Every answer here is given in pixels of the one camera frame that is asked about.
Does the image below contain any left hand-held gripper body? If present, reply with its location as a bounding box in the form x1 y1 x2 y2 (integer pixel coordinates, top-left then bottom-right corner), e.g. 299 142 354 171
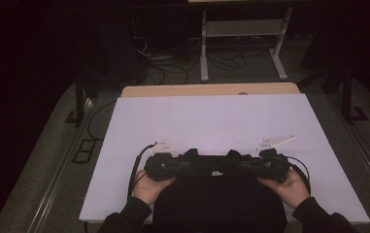
144 139 181 183

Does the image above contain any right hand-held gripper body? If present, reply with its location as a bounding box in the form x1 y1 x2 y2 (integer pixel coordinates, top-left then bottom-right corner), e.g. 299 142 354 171
253 135 297 183

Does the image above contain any black tank top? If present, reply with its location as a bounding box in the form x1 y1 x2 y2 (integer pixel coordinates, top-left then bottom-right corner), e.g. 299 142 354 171
151 154 287 233

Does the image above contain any person's left hand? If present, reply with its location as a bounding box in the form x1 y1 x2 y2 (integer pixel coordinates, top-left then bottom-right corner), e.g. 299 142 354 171
131 170 178 207

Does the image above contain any person's right hand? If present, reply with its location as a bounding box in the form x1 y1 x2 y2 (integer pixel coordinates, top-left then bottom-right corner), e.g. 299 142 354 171
256 169 311 210

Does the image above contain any white table cover board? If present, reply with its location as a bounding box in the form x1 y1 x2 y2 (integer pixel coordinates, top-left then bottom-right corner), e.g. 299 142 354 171
79 92 370 225

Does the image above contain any black metal stand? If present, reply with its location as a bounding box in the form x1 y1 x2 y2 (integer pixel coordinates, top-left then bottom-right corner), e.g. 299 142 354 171
64 69 93 128
340 64 369 124

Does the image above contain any left hand-held gripper cable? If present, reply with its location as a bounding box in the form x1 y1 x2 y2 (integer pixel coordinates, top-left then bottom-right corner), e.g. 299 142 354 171
126 141 158 199

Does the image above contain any thin black floor cable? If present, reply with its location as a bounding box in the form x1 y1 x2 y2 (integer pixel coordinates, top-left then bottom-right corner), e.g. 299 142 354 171
86 99 118 142

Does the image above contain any bundle of black floor cables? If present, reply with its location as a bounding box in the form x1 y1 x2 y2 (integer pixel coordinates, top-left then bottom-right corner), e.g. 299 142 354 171
145 48 250 85

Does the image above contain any thin white cable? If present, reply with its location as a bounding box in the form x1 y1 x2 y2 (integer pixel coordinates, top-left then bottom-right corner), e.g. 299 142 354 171
133 34 151 58

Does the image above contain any white metal desk frame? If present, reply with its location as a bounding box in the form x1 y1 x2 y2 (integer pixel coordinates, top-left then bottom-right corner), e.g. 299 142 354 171
199 6 294 83

